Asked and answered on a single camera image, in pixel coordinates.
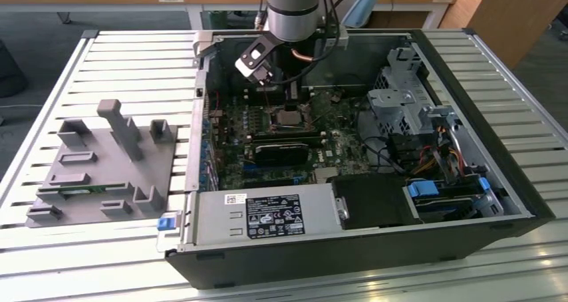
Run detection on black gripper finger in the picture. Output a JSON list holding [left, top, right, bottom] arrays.
[[285, 82, 299, 113]]

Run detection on silver CPU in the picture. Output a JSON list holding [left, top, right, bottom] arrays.
[[273, 110, 306, 127]]

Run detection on black graphics card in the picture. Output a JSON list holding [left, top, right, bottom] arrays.
[[250, 142, 310, 169]]

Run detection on green motherboard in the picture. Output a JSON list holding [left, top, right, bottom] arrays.
[[205, 88, 371, 190]]

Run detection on green circuit board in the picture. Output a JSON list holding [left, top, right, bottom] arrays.
[[207, 11, 231, 29]]

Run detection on silver chipset heatsink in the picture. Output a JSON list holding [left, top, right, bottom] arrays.
[[313, 168, 341, 184]]

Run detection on silver drive cage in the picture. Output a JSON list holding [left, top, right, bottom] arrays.
[[365, 44, 459, 142]]

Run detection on silver shroud latch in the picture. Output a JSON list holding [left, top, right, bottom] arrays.
[[334, 197, 351, 220]]

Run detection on black plastic shroud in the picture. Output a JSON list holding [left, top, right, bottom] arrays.
[[330, 174, 421, 230]]

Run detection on silver power supply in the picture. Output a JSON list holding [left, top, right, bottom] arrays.
[[190, 183, 345, 251]]

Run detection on blue disk carrier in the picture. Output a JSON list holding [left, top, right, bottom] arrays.
[[405, 179, 439, 200]]

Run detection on black disk drive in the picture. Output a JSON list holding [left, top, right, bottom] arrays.
[[414, 182, 482, 223]]

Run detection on grey parts rack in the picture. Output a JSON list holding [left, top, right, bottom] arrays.
[[25, 98, 178, 229]]

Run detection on black open PC case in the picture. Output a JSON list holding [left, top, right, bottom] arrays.
[[154, 28, 555, 290]]

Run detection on green RAM stick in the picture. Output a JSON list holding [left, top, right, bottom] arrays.
[[55, 184, 110, 196]]

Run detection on brown wooden cabinet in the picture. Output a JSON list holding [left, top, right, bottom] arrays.
[[465, 0, 568, 71]]

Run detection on silver camera bracket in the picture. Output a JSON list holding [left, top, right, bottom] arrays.
[[317, 27, 350, 51]]

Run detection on black cable bundle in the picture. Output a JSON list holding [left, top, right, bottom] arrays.
[[361, 134, 422, 178]]

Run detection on coloured power wire bundle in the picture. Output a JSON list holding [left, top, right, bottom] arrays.
[[410, 124, 469, 185]]

